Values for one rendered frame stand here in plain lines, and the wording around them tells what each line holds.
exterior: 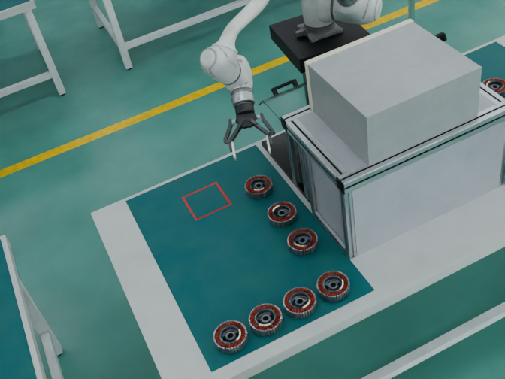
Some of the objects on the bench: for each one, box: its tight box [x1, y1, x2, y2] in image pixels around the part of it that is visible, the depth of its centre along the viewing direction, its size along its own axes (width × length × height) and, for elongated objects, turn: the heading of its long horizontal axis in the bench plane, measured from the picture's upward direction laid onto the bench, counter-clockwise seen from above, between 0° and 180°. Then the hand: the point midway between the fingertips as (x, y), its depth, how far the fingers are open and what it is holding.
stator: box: [482, 78, 505, 97], centre depth 293 cm, size 11×11×4 cm
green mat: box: [125, 145, 375, 372], centre depth 254 cm, size 94×61×1 cm, turn 35°
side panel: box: [303, 150, 357, 259], centre depth 238 cm, size 28×3×32 cm, turn 35°
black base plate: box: [262, 132, 310, 204], centre depth 282 cm, size 47×64×2 cm
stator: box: [244, 175, 273, 199], centre depth 271 cm, size 11×11×4 cm
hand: (252, 153), depth 259 cm, fingers open, 13 cm apart
